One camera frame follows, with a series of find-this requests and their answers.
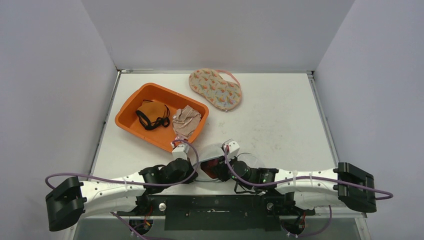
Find dark red bra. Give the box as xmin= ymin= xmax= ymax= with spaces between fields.
xmin=200 ymin=158 xmax=220 ymax=179

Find orange bra black straps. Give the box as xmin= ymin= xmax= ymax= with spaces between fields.
xmin=135 ymin=99 xmax=171 ymax=131

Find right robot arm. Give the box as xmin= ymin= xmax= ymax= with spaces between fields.
xmin=227 ymin=159 xmax=377 ymax=215

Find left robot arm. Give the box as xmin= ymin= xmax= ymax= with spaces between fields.
xmin=45 ymin=158 xmax=198 ymax=232

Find floral padded bra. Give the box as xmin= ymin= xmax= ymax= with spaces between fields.
xmin=188 ymin=68 xmax=242 ymax=112

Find beige crumpled garment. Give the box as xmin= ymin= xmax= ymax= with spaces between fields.
xmin=172 ymin=105 xmax=202 ymax=140

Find orange plastic tub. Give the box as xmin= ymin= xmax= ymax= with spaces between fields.
xmin=115 ymin=83 xmax=209 ymax=152

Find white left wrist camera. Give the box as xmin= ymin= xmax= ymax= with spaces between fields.
xmin=171 ymin=143 xmax=190 ymax=160

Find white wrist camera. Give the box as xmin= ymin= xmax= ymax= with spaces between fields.
xmin=221 ymin=139 xmax=240 ymax=159
xmin=171 ymin=143 xmax=190 ymax=160

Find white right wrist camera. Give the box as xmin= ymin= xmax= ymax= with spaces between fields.
xmin=221 ymin=139 xmax=240 ymax=159

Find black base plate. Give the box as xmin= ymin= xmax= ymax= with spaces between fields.
xmin=120 ymin=194 xmax=316 ymax=232

